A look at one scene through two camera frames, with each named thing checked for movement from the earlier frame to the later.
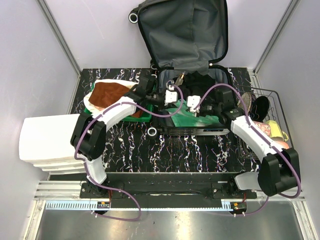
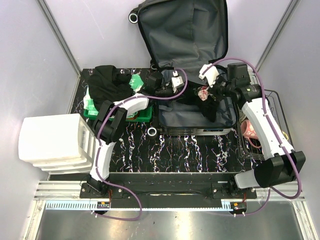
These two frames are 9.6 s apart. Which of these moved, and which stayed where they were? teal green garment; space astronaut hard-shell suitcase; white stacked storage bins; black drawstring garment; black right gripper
Moved: teal green garment; black drawstring garment; black right gripper
Stayed: space astronaut hard-shell suitcase; white stacked storage bins
